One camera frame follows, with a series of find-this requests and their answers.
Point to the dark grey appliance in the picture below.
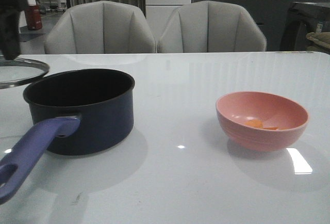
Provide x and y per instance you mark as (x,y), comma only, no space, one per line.
(303,18)

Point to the left grey upholstered chair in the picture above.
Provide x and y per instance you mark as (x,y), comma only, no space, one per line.
(102,27)

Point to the glass lid with purple knob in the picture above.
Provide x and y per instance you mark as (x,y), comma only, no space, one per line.
(21,71)

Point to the right grey upholstered chair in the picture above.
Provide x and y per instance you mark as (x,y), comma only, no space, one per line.
(209,26)

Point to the pink plastic bowl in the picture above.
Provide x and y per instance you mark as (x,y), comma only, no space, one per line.
(234,109)

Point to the red bin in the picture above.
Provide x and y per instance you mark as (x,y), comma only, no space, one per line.
(33,18)

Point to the dark blue saucepan purple handle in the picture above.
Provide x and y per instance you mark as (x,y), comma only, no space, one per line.
(76,112)

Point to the orange ham slice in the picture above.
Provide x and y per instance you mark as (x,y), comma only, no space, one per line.
(254,123)
(271,128)

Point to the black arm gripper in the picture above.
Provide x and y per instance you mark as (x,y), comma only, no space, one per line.
(10,39)

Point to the beige cushion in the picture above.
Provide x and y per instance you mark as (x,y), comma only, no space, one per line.
(319,42)

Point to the grey upholstered chair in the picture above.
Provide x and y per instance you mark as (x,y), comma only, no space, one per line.
(209,26)
(102,27)

